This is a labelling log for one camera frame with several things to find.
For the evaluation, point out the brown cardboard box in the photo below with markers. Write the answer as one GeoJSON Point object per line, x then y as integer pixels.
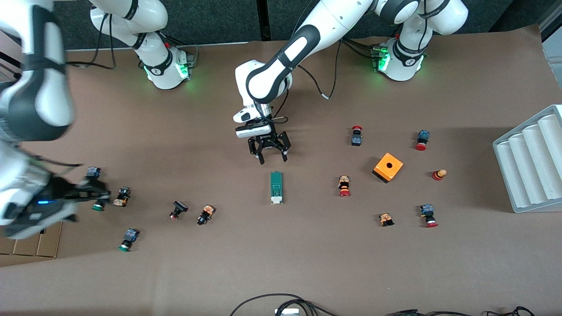
{"type": "Point", "coordinates": [30, 245]}

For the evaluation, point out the grey side cabinet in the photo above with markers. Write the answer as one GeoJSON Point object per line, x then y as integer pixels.
{"type": "Point", "coordinates": [554, 30]}

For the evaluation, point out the silver connector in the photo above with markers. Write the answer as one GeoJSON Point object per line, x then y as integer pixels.
{"type": "Point", "coordinates": [286, 312]}

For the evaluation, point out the orange button enclosure box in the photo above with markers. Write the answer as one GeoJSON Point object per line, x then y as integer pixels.
{"type": "Point", "coordinates": [388, 167]}

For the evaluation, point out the red pushbutton with orange block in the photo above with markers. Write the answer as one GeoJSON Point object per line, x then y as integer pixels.
{"type": "Point", "coordinates": [344, 185]}

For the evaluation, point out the black square pushbutton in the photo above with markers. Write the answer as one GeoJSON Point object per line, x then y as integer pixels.
{"type": "Point", "coordinates": [178, 209]}

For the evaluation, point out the red pushbutton with blue block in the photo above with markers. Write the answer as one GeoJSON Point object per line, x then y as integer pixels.
{"type": "Point", "coordinates": [422, 140]}
{"type": "Point", "coordinates": [428, 215]}
{"type": "Point", "coordinates": [356, 135]}

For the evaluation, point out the grey ribbed tray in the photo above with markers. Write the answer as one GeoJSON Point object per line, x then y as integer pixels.
{"type": "Point", "coordinates": [531, 166]}

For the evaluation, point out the brown paper table cover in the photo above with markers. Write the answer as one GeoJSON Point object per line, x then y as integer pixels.
{"type": "Point", "coordinates": [281, 263]}

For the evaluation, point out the red yellow mushroom button head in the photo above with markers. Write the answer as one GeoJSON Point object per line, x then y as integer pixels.
{"type": "Point", "coordinates": [439, 174]}

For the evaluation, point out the black vertical post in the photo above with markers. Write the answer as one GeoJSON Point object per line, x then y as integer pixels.
{"type": "Point", "coordinates": [263, 19]}

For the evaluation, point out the black pushbutton with beige block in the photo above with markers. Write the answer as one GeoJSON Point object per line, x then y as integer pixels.
{"type": "Point", "coordinates": [122, 196]}

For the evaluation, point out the green rail with white clip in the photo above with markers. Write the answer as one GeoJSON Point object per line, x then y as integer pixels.
{"type": "Point", "coordinates": [276, 186]}

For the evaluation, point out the black pushbutton with orange block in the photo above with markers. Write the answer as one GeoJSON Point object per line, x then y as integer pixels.
{"type": "Point", "coordinates": [205, 214]}

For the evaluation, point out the green pushbutton with blue block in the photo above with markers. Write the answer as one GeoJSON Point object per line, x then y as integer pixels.
{"type": "Point", "coordinates": [93, 171]}
{"type": "Point", "coordinates": [128, 239]}
{"type": "Point", "coordinates": [99, 205]}

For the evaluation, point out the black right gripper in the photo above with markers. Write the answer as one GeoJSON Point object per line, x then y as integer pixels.
{"type": "Point", "coordinates": [61, 192]}

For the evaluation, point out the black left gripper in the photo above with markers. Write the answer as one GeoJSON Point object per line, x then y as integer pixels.
{"type": "Point", "coordinates": [268, 141]}

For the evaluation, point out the grey side rack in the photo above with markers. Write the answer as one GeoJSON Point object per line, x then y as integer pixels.
{"type": "Point", "coordinates": [9, 57]}

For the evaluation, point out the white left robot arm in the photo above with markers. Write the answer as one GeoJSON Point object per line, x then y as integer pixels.
{"type": "Point", "coordinates": [333, 17]}

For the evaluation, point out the orange black contact block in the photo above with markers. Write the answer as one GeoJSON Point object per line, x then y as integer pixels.
{"type": "Point", "coordinates": [386, 219]}

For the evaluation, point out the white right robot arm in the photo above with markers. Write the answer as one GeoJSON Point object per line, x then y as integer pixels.
{"type": "Point", "coordinates": [44, 101]}

